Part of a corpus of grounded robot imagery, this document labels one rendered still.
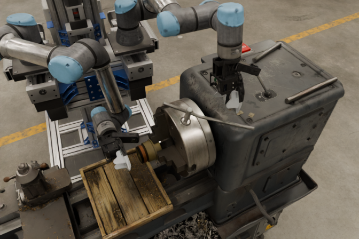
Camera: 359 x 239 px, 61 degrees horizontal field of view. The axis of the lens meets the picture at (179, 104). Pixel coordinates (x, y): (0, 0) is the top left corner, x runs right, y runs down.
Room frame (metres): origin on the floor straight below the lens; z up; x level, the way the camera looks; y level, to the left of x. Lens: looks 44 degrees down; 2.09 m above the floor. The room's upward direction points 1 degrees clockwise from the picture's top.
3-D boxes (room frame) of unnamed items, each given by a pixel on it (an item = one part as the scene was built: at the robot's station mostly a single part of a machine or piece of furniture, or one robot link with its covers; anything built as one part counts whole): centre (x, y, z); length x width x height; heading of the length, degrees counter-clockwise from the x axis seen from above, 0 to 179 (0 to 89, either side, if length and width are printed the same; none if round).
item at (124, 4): (1.47, 0.27, 1.33); 0.13 x 0.12 x 0.14; 113
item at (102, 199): (0.69, 0.24, 0.89); 0.36 x 0.30 x 0.04; 29
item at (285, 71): (1.04, -0.35, 1.06); 0.59 x 0.48 x 0.39; 119
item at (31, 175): (0.61, 0.55, 1.13); 0.08 x 0.08 x 0.03
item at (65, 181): (0.62, 0.53, 0.99); 0.20 x 0.10 x 0.05; 119
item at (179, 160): (0.71, 0.01, 1.08); 0.12 x 0.11 x 0.05; 29
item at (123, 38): (1.46, 0.28, 1.21); 0.15 x 0.15 x 0.10
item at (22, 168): (0.61, 0.55, 1.17); 0.04 x 0.04 x 0.03
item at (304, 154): (1.04, -0.35, 0.43); 0.60 x 0.48 x 0.86; 119
